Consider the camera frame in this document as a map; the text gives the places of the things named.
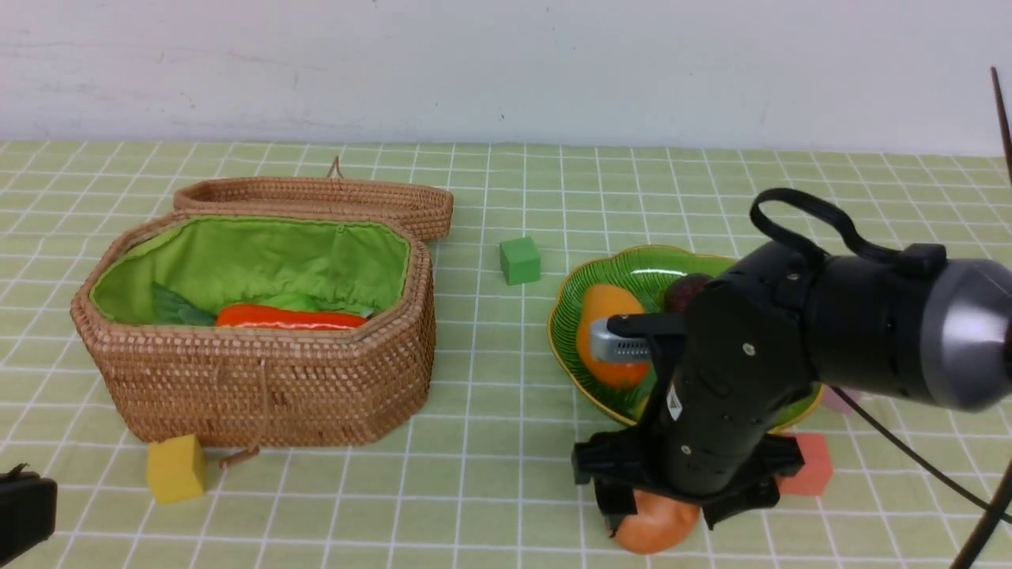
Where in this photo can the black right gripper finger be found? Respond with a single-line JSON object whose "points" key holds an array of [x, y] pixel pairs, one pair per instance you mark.
{"points": [[754, 485], [615, 463]]}

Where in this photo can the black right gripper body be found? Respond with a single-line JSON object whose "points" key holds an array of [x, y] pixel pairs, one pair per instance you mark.
{"points": [[744, 360]]}

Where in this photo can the brown toy potato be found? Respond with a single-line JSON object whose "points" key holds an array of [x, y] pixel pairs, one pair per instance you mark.
{"points": [[660, 523]]}

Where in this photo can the purple toy mangosteen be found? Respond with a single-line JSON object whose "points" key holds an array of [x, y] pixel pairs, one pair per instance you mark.
{"points": [[682, 291]]}

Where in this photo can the orange toy mango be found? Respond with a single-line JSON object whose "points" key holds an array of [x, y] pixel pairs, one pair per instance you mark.
{"points": [[602, 301]]}

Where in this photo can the green toy bitter gourd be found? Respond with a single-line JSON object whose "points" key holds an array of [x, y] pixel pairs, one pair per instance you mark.
{"points": [[297, 302]]}

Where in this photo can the orange toy carrot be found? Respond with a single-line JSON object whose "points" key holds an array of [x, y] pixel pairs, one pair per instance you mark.
{"points": [[173, 309]]}

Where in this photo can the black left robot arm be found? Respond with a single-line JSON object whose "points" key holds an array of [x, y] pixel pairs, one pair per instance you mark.
{"points": [[28, 511]]}

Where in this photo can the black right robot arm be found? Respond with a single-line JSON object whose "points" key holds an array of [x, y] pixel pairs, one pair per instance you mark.
{"points": [[925, 329]]}

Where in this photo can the pink-red foam cube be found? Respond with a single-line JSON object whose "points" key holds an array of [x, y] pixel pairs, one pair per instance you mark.
{"points": [[816, 473]]}

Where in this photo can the light purple foam cube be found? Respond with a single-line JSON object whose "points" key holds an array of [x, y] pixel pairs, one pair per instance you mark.
{"points": [[832, 400]]}

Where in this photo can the green glass leaf plate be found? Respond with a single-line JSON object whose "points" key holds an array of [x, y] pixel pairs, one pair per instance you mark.
{"points": [[644, 272]]}

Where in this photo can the green checkered tablecloth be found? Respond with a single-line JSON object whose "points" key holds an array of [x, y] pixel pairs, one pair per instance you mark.
{"points": [[480, 478]]}

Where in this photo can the green foam cube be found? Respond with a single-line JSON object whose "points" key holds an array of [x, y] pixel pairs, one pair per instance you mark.
{"points": [[520, 261]]}

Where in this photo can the woven wicker basket lid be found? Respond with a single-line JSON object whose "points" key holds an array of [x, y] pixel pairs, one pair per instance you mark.
{"points": [[426, 212]]}

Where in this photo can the woven wicker basket green lining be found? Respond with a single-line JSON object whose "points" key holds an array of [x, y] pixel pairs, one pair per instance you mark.
{"points": [[262, 387]]}

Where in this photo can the yellow foam cube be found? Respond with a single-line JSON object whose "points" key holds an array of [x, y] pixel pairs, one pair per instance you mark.
{"points": [[176, 469]]}

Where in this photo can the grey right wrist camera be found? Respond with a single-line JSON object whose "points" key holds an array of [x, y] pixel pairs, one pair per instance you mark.
{"points": [[624, 340]]}

